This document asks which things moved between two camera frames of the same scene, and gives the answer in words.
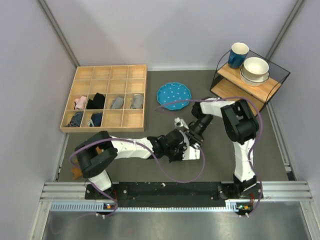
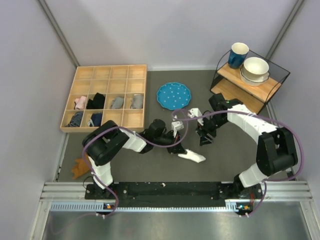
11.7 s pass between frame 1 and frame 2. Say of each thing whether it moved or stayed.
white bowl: stayed
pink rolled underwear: stayed
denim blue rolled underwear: stayed
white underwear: moved
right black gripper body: moved
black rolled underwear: stayed
